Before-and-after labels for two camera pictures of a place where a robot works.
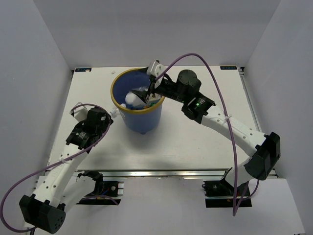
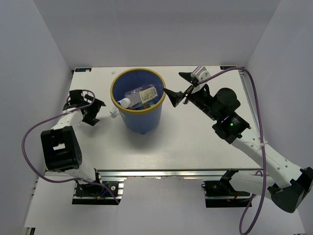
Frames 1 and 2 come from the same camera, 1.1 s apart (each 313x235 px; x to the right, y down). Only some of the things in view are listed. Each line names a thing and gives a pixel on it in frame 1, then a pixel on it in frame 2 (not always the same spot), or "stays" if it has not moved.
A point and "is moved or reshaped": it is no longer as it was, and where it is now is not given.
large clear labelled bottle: x=132 y=99 is moved or reshaped
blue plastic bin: x=143 y=120 stays
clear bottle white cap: x=113 y=112 stays
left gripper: x=104 y=127 -> x=96 y=105
